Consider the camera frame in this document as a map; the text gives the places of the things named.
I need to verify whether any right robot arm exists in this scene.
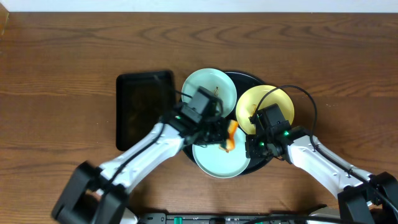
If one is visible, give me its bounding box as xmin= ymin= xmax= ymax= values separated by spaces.
xmin=246 ymin=127 xmax=397 ymax=223

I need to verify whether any yellow and green sponge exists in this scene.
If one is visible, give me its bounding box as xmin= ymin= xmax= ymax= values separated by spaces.
xmin=219 ymin=120 xmax=239 ymax=153

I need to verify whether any yellow plate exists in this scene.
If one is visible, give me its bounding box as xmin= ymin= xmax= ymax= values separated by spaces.
xmin=236 ymin=85 xmax=294 ymax=134

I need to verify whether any light blue plate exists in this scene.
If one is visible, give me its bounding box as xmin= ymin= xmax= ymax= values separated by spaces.
xmin=182 ymin=68 xmax=237 ymax=118
xmin=192 ymin=128 xmax=250 ymax=179

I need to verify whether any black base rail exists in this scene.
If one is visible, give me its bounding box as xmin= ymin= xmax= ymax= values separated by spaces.
xmin=138 ymin=205 xmax=340 ymax=224

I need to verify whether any black rectangular water tray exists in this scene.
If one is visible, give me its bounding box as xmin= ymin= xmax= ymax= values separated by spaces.
xmin=116 ymin=70 xmax=176 ymax=151

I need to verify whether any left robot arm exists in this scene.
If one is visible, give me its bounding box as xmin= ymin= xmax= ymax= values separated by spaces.
xmin=51 ymin=115 xmax=238 ymax=223

